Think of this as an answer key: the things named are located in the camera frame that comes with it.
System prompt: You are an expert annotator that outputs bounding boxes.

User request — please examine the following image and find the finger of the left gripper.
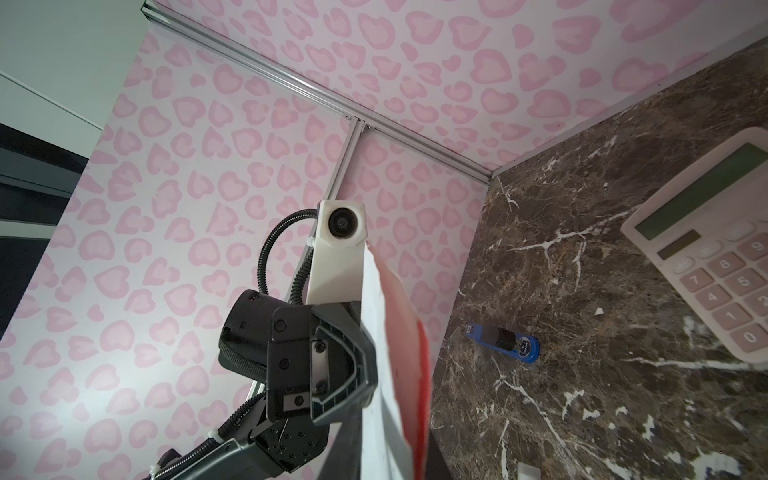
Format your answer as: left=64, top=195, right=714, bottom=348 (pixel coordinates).
left=310, top=302, right=378, bottom=426

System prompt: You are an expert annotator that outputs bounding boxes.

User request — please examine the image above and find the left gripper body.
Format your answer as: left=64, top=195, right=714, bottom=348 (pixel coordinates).
left=217, top=290, right=329, bottom=474

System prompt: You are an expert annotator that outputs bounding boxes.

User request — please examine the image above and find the pink red-bordered letter paper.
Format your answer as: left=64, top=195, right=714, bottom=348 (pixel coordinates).
left=360, top=243, right=432, bottom=479

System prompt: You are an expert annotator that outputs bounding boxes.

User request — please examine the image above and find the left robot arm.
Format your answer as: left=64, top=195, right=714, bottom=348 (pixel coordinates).
left=148, top=290, right=377, bottom=479

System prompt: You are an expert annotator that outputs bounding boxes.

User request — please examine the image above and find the blue stapler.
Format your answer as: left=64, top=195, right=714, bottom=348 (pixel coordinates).
left=465, top=324, right=540, bottom=364

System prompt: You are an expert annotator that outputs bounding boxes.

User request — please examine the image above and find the pink calculator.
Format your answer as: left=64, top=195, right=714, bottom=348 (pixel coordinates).
left=621, top=127, right=767, bottom=364

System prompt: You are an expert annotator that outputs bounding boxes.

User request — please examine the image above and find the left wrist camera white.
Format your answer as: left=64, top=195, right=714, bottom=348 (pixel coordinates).
left=305, top=200, right=367, bottom=304

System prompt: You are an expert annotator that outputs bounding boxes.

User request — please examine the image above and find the left black cable conduit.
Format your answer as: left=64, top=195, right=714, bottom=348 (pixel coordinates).
left=149, top=208, right=319, bottom=480

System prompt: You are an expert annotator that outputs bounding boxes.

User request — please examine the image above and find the aluminium diagonal frame bar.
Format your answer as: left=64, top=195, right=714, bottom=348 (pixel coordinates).
left=324, top=117, right=367, bottom=200

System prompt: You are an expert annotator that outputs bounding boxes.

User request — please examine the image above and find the aluminium frame strut left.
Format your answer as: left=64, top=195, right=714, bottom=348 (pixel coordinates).
left=141, top=1, right=493, bottom=185

